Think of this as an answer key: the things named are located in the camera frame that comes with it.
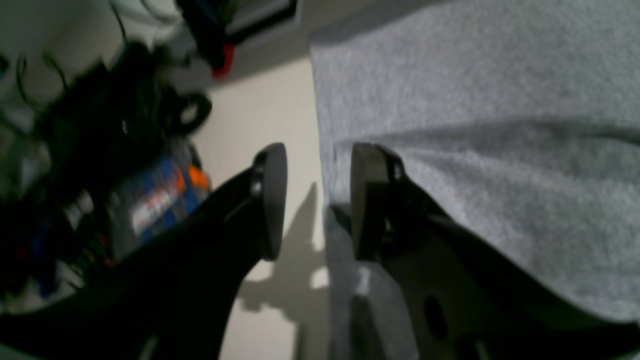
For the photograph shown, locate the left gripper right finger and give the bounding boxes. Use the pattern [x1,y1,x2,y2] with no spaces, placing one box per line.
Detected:
[350,142,639,360]

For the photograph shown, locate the orange black clamp upper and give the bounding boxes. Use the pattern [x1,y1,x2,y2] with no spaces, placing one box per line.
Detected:
[108,155,211,260]

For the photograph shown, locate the blue clamp right edge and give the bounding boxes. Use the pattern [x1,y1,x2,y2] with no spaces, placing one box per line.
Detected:
[176,0,235,79]

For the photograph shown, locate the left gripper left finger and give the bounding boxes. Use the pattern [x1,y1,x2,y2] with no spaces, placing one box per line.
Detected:
[1,142,288,360]

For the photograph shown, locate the grey T-shirt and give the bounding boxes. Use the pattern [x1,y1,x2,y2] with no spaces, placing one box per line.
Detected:
[310,0,640,360]

